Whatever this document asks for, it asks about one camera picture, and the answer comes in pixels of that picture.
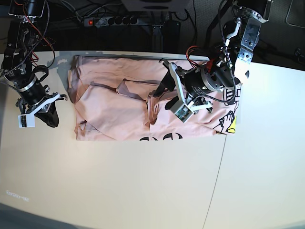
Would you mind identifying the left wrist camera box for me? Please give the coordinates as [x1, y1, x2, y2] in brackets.
[170, 101, 194, 123]

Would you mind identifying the black floor cable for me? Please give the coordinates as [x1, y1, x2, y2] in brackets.
[257, 23, 286, 58]

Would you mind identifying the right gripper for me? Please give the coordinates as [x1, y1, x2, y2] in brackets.
[16, 93, 68, 127]

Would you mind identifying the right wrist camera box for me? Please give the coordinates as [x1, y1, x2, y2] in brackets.
[18, 114, 35, 128]

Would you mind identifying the black power adapter box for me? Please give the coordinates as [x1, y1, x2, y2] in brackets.
[163, 20, 181, 53]

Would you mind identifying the black power strip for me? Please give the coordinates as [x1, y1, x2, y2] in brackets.
[83, 16, 140, 28]

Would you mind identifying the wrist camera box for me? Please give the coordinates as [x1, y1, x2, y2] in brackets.
[170, 101, 194, 123]
[18, 114, 35, 128]

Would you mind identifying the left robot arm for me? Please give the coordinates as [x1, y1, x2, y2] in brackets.
[153, 0, 272, 122]

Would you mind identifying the white cable loop on floor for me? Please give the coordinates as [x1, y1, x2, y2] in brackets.
[285, 0, 305, 30]

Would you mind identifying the aluminium table leg post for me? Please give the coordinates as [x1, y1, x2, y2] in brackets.
[152, 25, 163, 52]

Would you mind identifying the pink T-shirt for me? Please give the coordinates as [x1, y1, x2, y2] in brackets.
[68, 56, 241, 141]

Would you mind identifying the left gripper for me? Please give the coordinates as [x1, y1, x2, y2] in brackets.
[153, 58, 213, 115]

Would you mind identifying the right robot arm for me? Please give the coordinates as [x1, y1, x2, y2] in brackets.
[0, 0, 68, 128]

